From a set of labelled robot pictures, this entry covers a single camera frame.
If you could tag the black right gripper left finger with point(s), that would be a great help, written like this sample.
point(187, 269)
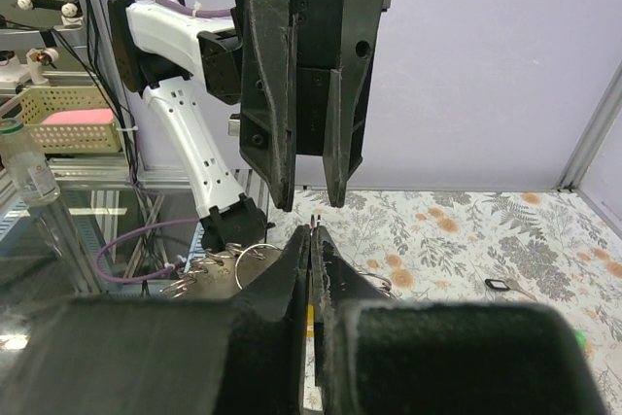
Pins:
point(241, 355)

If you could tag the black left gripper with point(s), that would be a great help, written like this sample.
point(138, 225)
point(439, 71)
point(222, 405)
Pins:
point(304, 65)

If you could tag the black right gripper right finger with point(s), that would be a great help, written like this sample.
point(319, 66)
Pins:
point(377, 355)

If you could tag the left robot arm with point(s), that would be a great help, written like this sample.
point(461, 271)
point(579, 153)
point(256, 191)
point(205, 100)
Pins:
point(162, 48)

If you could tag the black key tag white label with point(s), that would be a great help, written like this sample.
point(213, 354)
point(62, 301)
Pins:
point(496, 285)

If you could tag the floral table mat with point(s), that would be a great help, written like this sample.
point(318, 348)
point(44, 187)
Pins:
point(442, 245)

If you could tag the green key tag far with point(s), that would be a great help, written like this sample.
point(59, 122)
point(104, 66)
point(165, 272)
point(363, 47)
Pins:
point(580, 338)

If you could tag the beige perforated basket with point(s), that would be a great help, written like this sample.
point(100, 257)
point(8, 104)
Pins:
point(68, 120)

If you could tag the clear plastic bottle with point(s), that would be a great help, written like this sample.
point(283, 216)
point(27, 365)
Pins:
point(26, 164)

